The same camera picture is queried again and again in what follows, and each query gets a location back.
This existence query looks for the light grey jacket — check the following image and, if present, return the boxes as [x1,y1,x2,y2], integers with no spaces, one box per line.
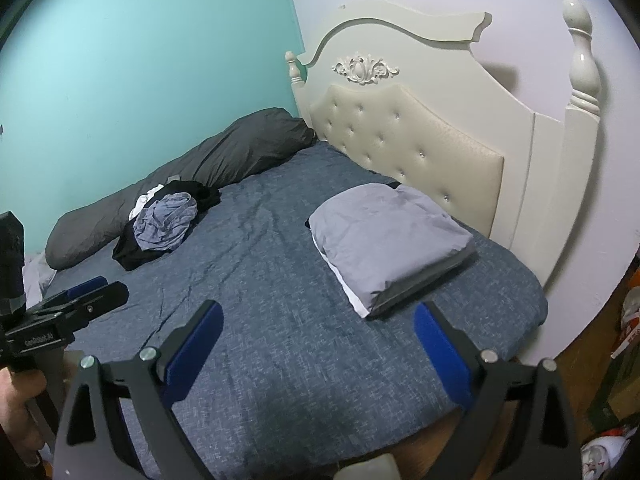
[307,183,475,318]

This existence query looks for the left hand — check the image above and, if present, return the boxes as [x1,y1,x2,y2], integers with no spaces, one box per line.
[0,367,47,467]

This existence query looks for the black crumpled garment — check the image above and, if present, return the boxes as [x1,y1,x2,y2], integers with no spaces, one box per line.
[112,180,221,271]

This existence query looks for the dark grey long pillow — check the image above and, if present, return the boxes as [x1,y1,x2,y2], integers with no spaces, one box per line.
[44,107,316,271]

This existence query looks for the blue checked crumpled garment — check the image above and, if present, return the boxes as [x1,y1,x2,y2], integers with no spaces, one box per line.
[132,192,198,252]

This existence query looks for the white crumpled garment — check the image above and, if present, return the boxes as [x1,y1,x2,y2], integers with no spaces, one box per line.
[128,184,164,220]

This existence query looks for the dark blue patterned bedspread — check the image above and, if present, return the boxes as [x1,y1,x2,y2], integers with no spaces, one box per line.
[37,138,549,480]

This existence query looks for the red white shoes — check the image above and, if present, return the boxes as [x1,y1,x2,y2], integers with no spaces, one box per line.
[582,278,639,479]

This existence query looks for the cream tufted headboard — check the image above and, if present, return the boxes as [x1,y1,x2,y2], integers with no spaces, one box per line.
[285,0,601,282]

